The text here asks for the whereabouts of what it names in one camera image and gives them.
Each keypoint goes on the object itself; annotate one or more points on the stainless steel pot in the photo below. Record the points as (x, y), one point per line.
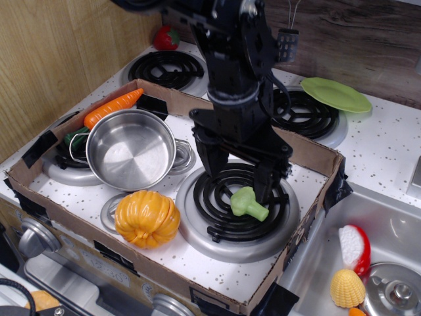
(133, 149)

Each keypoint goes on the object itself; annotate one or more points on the steel pot lid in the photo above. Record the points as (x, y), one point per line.
(391, 289)

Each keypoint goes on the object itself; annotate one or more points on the silver stove knob bottom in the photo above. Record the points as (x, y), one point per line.
(165, 305)

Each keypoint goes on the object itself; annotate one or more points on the back right black burner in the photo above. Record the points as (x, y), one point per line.
(302, 114)

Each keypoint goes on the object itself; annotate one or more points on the orange toy pumpkin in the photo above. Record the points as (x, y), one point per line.
(147, 219)

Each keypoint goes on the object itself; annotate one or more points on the silver stove knob left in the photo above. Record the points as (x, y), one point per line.
(36, 239)

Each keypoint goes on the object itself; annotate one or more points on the orange toy carrot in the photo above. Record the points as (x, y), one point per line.
(123, 102)

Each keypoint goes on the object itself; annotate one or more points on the front right black burner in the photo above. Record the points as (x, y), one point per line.
(208, 224)

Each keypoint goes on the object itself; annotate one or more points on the green toy broccoli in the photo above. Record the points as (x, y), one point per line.
(243, 202)

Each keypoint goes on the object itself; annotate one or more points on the red toy strawberry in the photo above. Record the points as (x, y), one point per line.
(166, 38)

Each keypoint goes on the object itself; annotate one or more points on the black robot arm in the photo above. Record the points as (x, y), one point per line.
(239, 51)

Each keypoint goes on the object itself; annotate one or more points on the silver stove knob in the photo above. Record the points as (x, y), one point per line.
(36, 239)
(165, 305)

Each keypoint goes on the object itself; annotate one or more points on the hanging metal spatula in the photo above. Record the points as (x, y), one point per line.
(288, 38)

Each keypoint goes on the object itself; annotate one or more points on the small orange toy in sink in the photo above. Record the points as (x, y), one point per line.
(356, 312)

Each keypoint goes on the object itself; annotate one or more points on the brown cardboard fence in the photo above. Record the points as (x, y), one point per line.
(207, 283)

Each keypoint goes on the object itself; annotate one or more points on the red white toy pepper slice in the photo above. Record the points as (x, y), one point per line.
(355, 249)

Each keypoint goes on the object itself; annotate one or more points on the green plastic plate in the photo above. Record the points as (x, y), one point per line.
(336, 95)

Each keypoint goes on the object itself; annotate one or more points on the orange toy piece bottom left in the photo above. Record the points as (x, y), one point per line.
(43, 300)

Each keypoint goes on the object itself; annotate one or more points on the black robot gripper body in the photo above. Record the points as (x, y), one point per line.
(244, 125)

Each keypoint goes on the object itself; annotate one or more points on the front left black burner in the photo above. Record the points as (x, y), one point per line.
(59, 166)

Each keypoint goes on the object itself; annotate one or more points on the yellow toy corn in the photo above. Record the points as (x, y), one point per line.
(347, 289)

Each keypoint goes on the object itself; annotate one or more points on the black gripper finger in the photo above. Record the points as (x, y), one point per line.
(212, 156)
(268, 173)

